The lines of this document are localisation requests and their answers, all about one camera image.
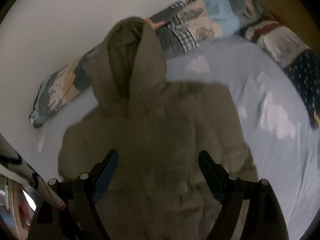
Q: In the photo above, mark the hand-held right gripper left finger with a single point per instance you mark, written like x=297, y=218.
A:
x=107, y=175

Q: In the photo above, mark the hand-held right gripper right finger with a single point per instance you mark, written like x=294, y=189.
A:
x=210, y=175

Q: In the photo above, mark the olive green hoodie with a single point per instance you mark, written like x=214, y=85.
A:
x=150, y=130

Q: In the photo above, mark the light blue cloud bed sheet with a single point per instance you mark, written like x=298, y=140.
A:
x=250, y=67

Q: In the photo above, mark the patchwork printed blanket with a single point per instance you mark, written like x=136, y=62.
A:
x=195, y=22

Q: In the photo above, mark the wooden headboard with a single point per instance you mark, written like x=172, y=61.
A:
x=287, y=0

